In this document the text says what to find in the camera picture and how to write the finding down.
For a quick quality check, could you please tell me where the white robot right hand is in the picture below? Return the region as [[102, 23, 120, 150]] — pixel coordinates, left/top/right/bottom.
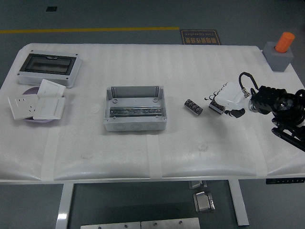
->
[[204, 82, 251, 119]]

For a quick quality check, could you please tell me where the black cylindrical battery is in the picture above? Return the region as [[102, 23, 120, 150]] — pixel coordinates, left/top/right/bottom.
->
[[208, 101, 226, 115], [183, 98, 203, 117]]

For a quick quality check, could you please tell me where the grey open junction box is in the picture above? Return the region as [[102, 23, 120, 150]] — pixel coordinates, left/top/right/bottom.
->
[[103, 85, 167, 132]]

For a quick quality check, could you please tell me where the grey box with transparent lid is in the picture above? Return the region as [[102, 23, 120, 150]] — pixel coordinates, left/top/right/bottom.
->
[[17, 49, 83, 89]]

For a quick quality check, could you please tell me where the grey foam block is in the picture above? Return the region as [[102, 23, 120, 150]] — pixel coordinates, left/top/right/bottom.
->
[[262, 41, 295, 72]]

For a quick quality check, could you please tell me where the dark floor sign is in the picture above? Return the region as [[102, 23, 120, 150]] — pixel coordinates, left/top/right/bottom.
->
[[180, 29, 222, 45]]

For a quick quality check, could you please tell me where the orange cylinder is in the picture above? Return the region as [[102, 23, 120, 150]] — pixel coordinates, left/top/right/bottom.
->
[[274, 31, 295, 53]]

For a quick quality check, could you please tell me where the white foam mat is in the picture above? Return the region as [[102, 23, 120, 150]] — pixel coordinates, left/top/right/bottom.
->
[[0, 42, 305, 183]]

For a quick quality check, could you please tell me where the black table control panel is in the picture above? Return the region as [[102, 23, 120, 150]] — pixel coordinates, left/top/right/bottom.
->
[[265, 177, 305, 185]]

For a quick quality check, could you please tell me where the white table leg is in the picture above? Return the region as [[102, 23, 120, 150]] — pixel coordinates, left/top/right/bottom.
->
[[55, 183, 75, 229], [227, 179, 250, 227]]

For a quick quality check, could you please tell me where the metal hinge block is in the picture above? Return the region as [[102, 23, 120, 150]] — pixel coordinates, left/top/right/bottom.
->
[[193, 190, 216, 213]]

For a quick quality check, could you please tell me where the grey metal plate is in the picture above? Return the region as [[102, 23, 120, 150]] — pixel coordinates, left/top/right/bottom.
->
[[80, 221, 141, 229], [141, 217, 201, 229]]

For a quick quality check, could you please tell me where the yellow floor line tape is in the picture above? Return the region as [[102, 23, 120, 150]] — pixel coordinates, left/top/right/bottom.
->
[[0, 26, 181, 34]]

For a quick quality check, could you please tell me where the purple round plate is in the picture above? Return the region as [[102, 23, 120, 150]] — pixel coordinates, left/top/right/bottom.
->
[[22, 87, 65, 124]]

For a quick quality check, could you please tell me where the small metal bracket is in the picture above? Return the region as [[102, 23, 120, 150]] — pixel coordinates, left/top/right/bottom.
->
[[188, 180, 208, 190]]

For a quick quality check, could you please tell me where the metal mounting rail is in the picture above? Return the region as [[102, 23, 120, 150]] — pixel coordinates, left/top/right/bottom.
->
[[109, 104, 163, 118]]

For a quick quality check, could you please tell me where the white wall switch panel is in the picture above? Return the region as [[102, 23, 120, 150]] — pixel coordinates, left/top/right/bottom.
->
[[37, 79, 67, 98], [32, 96, 66, 120]]

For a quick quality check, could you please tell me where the white wall socket panel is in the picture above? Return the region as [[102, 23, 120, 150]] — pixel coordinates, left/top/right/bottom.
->
[[8, 94, 40, 120]]

